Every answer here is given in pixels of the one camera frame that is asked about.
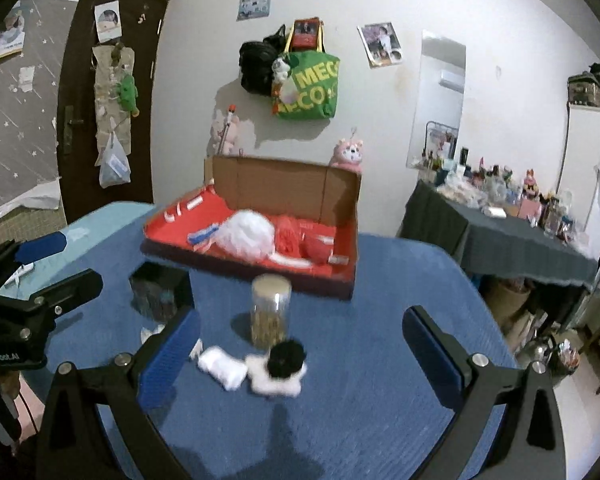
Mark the green tote bag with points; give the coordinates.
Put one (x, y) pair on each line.
(310, 90)

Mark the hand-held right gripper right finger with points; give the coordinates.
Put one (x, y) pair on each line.
(432, 355)

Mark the photo wall poster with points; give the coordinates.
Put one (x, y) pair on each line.
(380, 45)

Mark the wall mirror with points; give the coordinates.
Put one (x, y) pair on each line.
(440, 110)

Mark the pink plush toy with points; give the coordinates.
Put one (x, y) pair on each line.
(347, 155)
(217, 135)

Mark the white mesh bath pouf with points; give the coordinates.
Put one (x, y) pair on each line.
(245, 235)

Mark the white wardrobe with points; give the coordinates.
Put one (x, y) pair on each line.
(585, 160)

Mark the red-capped spray bottle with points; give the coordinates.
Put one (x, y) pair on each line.
(228, 125)

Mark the household clutter pile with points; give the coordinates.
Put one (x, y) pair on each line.
(555, 355)

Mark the picture on door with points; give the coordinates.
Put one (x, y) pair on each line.
(107, 22)

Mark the red yarn ball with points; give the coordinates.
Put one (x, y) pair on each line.
(315, 250)

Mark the clear plastic jar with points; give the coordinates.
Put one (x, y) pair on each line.
(270, 292)

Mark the red foam net sleeve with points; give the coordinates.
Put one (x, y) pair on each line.
(287, 237)

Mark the green plush toy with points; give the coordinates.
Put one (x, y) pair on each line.
(127, 91)

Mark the dark brown door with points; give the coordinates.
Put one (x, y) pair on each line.
(145, 110)

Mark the cardboard box with red lining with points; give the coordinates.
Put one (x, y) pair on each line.
(280, 185)

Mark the beige hanging door organizer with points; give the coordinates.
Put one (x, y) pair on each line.
(107, 90)

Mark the black and white plush toy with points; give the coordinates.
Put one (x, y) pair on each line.
(280, 360)

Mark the red and yellow bag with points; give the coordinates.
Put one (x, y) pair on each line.
(306, 34)

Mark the black glossy box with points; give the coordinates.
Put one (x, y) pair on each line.
(160, 290)

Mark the white plastic wrapper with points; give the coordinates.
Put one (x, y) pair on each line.
(20, 273)

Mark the white cloth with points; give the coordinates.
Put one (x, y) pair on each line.
(222, 366)

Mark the cluster of cosmetics bottles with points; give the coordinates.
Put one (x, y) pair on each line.
(495, 185)

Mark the blue wall poster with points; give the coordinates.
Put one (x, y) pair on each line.
(254, 2)

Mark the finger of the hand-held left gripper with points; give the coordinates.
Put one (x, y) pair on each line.
(42, 246)
(75, 287)

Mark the brown patterned case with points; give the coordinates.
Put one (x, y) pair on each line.
(587, 91)

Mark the black bag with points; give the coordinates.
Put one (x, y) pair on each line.
(255, 67)

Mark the blue toothbrush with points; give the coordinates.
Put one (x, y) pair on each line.
(202, 236)

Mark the table with dark cloth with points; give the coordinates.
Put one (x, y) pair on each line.
(505, 245)

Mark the white plastic bag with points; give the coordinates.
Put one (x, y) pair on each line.
(114, 167)

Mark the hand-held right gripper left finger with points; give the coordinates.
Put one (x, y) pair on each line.
(167, 355)

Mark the light blue mat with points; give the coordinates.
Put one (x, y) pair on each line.
(105, 220)

